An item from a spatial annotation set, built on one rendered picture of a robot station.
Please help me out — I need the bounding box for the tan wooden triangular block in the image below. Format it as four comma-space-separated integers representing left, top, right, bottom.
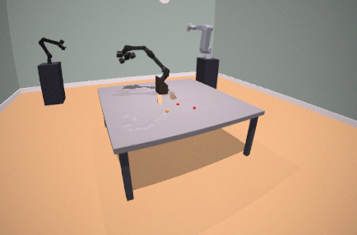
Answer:
157, 95, 162, 104
170, 92, 177, 99

